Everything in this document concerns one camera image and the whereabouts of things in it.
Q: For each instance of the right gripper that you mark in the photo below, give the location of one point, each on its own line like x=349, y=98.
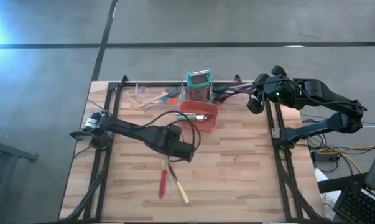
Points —
x=280, y=90

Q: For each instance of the black aluminium rig frame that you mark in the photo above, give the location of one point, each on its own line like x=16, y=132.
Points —
x=129, y=84

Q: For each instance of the clear plastic container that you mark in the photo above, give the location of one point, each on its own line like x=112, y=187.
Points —
x=249, y=100
x=143, y=93

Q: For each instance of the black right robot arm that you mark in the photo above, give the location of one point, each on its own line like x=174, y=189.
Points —
x=314, y=126

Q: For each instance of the black solid spoon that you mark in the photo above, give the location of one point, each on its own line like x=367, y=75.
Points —
x=219, y=99

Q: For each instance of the red silicone spoon metal neck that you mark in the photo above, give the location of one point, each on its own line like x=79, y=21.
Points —
x=163, y=186

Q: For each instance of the black power box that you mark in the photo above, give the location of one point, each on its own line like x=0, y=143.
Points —
x=325, y=155

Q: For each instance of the orange plastic bin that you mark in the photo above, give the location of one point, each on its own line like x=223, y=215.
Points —
x=199, y=124

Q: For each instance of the black keyboard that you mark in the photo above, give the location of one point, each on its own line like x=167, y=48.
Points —
x=355, y=205

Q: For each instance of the white paper sheet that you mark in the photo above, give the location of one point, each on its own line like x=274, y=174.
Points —
x=330, y=199

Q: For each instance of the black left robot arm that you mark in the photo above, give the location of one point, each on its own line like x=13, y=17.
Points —
x=128, y=127

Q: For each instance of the black metal stand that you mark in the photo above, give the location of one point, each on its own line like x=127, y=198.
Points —
x=13, y=152

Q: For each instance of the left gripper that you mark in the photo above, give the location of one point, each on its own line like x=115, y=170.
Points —
x=182, y=152

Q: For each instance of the white teal patterned table knife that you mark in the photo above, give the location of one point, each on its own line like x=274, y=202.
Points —
x=182, y=114

